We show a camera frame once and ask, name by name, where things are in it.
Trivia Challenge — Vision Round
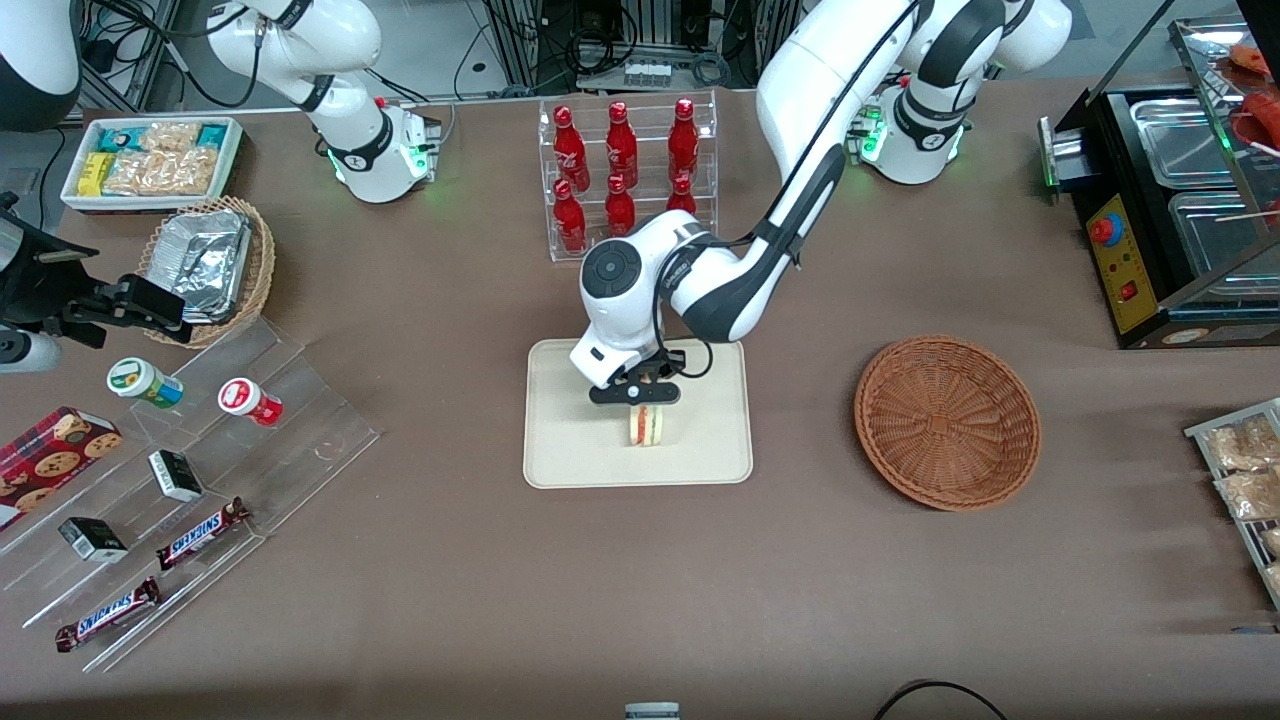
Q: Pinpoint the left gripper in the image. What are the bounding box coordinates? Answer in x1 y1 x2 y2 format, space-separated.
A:
569 338 688 407

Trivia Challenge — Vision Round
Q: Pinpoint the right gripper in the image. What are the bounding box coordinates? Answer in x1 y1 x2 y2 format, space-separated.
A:
0 194 194 347

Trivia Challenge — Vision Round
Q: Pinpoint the plastic sandwich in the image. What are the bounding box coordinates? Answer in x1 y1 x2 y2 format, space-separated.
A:
627 402 670 449

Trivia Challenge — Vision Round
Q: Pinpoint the cream rectangular serving tray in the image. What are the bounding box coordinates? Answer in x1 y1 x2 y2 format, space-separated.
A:
523 338 754 490

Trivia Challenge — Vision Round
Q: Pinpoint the light wicker basket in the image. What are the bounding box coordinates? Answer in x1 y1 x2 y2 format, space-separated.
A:
138 196 277 350

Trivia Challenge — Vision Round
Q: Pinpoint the round brown wicker basket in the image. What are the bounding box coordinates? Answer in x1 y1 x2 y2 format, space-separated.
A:
854 335 1042 512

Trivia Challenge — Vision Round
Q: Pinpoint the tray of packaged snacks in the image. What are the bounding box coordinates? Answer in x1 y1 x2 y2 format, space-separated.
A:
1185 398 1280 611

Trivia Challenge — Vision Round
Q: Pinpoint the green lidded cup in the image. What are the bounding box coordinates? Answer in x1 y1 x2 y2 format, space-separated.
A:
107 357 186 411

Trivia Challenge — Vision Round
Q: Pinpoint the stack of foil containers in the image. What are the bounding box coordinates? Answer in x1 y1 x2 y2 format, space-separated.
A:
150 209 252 324

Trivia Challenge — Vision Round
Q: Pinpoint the red lidded cup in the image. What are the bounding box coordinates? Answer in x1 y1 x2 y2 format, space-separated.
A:
218 377 285 428

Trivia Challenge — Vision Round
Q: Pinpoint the clear bag of crackers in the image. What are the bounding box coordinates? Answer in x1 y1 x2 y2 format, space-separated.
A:
103 148 207 197

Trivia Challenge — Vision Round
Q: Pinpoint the white snack bin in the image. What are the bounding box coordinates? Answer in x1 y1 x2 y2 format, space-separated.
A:
60 116 245 215

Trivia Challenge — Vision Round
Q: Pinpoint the small black carton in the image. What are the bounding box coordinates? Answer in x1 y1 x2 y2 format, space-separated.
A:
148 449 205 504
58 516 130 564

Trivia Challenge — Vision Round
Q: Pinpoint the red plaid cookie box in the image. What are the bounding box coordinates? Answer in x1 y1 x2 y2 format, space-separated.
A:
0 405 125 532

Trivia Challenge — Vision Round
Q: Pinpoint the clear acrylic stepped display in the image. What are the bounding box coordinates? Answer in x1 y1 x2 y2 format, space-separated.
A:
0 318 382 674

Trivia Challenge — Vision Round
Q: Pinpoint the Snickers chocolate bar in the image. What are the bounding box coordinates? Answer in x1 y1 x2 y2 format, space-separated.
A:
155 497 252 573
55 577 164 654

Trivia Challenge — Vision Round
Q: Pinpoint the clear acrylic bottle rack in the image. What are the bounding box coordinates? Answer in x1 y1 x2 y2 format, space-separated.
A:
538 90 719 264

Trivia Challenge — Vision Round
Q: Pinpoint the black food warmer display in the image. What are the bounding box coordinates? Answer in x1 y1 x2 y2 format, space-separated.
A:
1038 0 1280 350

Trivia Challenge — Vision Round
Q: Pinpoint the steel warmer pan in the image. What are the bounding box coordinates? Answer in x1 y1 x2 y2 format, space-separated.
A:
1129 97 1237 190
1168 190 1280 283

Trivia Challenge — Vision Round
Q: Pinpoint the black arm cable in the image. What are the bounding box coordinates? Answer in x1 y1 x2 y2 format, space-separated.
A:
650 0 926 381

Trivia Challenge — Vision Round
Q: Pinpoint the black looped cable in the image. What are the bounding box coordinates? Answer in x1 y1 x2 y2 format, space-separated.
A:
872 679 1009 720

